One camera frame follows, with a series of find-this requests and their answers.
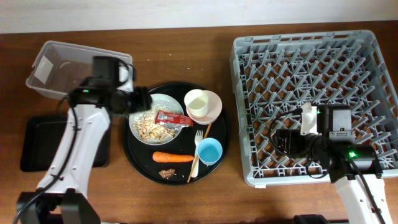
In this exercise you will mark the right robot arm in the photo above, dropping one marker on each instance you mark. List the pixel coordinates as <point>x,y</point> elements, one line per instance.
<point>354,169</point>

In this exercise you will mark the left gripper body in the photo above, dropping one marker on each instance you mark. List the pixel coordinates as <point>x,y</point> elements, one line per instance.
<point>137,100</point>

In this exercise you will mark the brown food scrap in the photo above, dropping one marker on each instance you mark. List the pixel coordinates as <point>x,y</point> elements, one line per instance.
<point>166,174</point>

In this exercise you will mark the grey plate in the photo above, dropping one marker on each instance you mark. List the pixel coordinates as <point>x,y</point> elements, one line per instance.
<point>165,101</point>

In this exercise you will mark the clear plastic bin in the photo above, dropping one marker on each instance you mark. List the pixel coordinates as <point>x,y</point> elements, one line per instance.
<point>60,67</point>

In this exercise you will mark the red snack wrapper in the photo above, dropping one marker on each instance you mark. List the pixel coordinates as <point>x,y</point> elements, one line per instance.
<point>173,120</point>

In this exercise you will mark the round black tray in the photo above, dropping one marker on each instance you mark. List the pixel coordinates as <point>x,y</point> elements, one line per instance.
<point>140,155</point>

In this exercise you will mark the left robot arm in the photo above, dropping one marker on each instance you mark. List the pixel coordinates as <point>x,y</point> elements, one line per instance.
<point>61,196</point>

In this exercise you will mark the grey dishwasher rack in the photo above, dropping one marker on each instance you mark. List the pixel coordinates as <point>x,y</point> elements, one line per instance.
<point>274,74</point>

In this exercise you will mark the white plastic fork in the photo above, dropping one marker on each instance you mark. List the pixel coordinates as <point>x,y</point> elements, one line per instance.
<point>197,140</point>

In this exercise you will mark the orange carrot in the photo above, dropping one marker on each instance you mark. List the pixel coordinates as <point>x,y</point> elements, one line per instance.
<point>163,157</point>

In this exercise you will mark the blue cup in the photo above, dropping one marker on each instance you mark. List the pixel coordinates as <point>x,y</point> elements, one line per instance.
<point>210,151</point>

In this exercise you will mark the black rectangular tray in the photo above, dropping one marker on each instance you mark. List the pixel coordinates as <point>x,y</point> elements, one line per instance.
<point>42,138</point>

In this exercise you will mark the cream paper cup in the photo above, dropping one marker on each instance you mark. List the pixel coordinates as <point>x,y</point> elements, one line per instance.
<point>197,102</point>

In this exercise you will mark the rice and peanut shells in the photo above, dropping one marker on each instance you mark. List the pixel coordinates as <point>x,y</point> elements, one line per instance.
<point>145,129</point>

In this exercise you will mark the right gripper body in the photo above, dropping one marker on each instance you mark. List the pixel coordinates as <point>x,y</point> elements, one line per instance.
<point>298,144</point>

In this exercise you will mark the pink bowl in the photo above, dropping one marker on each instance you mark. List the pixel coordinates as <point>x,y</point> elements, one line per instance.
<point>215,107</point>

